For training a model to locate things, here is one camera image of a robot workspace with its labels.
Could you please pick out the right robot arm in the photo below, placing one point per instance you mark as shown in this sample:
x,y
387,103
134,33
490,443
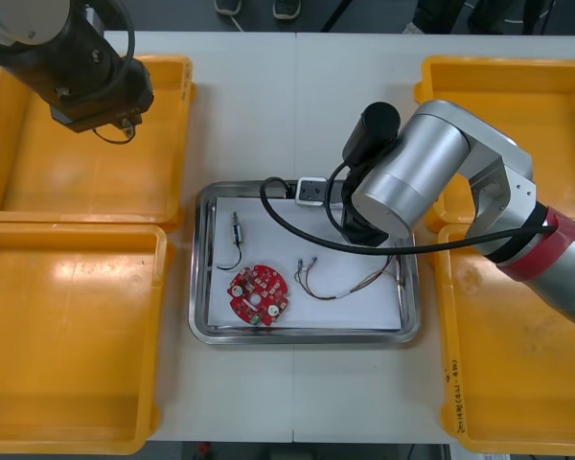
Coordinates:
x,y
426,158

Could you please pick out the steel tray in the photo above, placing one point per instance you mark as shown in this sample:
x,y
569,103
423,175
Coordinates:
x,y
306,336

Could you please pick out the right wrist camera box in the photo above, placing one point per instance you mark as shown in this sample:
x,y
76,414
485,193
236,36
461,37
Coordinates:
x,y
310,191

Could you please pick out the yellow-orange plastic bin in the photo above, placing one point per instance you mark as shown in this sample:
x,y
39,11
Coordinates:
x,y
76,172
67,335
508,81
508,383

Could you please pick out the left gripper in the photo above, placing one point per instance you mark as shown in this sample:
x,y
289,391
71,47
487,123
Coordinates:
x,y
139,86

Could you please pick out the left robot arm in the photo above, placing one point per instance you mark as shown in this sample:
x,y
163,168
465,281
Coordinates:
x,y
52,48

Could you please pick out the round red circuit board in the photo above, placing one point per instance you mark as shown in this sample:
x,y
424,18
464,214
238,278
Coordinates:
x,y
256,287

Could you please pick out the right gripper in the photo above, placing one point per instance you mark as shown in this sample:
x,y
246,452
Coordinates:
x,y
359,232

